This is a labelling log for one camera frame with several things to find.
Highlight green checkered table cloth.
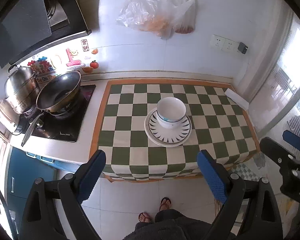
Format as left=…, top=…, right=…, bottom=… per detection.
left=90, top=79, right=260, bottom=181

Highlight white wall socket right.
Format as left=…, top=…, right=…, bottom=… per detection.
left=222, top=39, right=239, bottom=53

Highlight glass sliding door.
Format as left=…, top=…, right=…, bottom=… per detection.
left=249, top=15, right=300, bottom=136

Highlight black induction cooktop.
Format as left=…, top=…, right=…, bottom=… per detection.
left=14, top=84, right=97, bottom=143

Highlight clear plastic bag oranges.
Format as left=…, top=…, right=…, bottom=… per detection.
left=116, top=0, right=175, bottom=40

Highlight black wok pan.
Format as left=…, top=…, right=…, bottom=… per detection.
left=21, top=70, right=81, bottom=147

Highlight white wall socket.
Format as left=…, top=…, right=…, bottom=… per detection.
left=210, top=35, right=226, bottom=50
left=222, top=39, right=239, bottom=53

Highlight dotted white bowl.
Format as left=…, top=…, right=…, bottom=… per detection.
left=157, top=97, right=186, bottom=129

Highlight clear plastic bag red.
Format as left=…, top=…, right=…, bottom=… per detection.
left=172, top=0, right=196, bottom=34

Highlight pink letter wall decoration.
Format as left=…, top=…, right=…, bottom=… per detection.
left=66, top=48, right=82, bottom=67

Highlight blue striped white plate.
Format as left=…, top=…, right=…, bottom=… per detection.
left=148, top=109, right=191, bottom=144

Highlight gold ingot wall sticker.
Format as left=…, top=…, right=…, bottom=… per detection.
left=81, top=67, right=94, bottom=74

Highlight orange fruit wall sticker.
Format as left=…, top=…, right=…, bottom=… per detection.
left=90, top=60, right=99, bottom=69

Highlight pink floral white plate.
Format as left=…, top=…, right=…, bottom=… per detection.
left=143, top=107, right=193, bottom=148

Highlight black plug adapter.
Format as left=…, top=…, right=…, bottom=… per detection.
left=237, top=42, right=248, bottom=55

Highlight left foot red sandal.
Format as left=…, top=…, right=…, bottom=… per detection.
left=138, top=212, right=152, bottom=223

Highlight stainless steel steamer pot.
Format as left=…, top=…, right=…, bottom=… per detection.
left=4, top=64, right=40, bottom=114

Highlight black range hood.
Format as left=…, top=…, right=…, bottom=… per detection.
left=0, top=0, right=91, bottom=68

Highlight white wall socket left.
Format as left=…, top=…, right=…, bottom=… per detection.
left=210, top=35, right=226, bottom=50

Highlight right foot black sandal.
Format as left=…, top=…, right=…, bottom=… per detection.
left=159, top=197, right=172, bottom=211

